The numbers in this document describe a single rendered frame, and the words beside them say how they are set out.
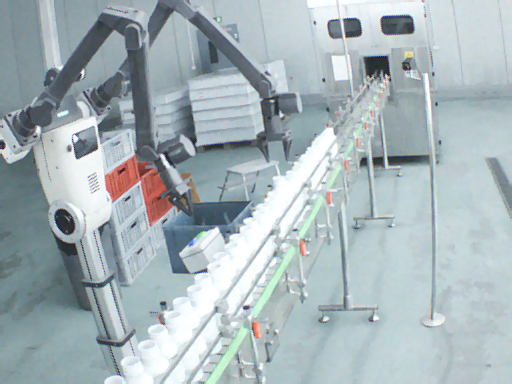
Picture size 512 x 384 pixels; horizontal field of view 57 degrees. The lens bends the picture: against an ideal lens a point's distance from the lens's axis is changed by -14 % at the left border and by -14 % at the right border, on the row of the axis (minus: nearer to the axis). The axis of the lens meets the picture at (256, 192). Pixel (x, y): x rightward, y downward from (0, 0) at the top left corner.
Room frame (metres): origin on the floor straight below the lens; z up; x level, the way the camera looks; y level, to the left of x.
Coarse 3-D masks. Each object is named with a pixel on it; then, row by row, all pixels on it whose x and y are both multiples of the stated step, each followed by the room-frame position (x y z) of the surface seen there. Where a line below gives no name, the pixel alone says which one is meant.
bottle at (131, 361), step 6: (126, 360) 0.77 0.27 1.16; (132, 360) 0.77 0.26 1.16; (138, 360) 0.76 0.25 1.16; (126, 366) 0.74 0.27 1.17; (132, 366) 0.74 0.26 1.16; (138, 366) 0.75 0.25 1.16; (126, 372) 0.74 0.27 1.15; (132, 372) 0.74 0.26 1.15; (138, 372) 0.75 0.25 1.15; (144, 372) 0.76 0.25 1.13; (126, 378) 0.75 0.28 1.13; (132, 378) 0.74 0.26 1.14; (138, 378) 0.74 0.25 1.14; (144, 378) 0.75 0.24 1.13; (150, 378) 0.76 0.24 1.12
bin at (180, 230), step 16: (208, 208) 2.38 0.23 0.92; (224, 208) 2.35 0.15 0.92; (240, 208) 2.32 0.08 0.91; (176, 224) 2.23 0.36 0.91; (192, 224) 2.38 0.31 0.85; (208, 224) 2.38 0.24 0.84; (224, 224) 2.36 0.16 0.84; (240, 224) 2.06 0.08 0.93; (176, 240) 2.10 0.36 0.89; (192, 240) 2.08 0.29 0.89; (176, 256) 2.11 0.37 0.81; (176, 272) 2.11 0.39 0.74
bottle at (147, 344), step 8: (144, 344) 0.82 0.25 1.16; (152, 344) 0.83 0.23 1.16; (144, 352) 0.79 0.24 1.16; (152, 352) 0.80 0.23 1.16; (144, 360) 0.80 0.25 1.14; (152, 360) 0.79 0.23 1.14; (160, 360) 0.80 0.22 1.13; (144, 368) 0.79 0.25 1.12; (152, 368) 0.79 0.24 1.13; (160, 368) 0.79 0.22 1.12; (152, 376) 0.78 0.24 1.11; (160, 376) 0.79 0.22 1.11
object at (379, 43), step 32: (320, 0) 6.05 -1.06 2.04; (352, 0) 5.92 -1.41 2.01; (384, 0) 5.79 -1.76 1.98; (416, 0) 5.69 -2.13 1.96; (320, 32) 6.10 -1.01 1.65; (352, 32) 5.97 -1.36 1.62; (384, 32) 5.84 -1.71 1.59; (416, 32) 5.72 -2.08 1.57; (352, 64) 5.99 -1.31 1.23; (384, 64) 6.33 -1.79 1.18; (416, 64) 5.74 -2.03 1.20; (416, 96) 5.75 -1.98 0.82; (384, 128) 5.90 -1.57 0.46; (416, 128) 5.77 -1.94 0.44
